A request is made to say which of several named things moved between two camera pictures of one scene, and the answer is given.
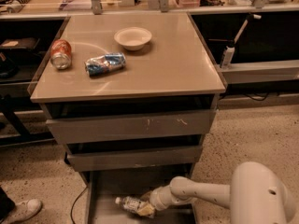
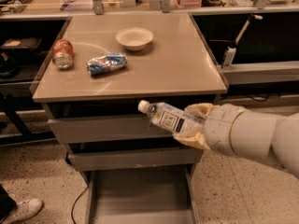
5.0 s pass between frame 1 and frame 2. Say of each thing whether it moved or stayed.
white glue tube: stayed
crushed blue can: stayed
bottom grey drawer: stayed
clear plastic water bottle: moved
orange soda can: stayed
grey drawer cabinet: stayed
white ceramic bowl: stayed
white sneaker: stayed
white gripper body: moved
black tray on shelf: stayed
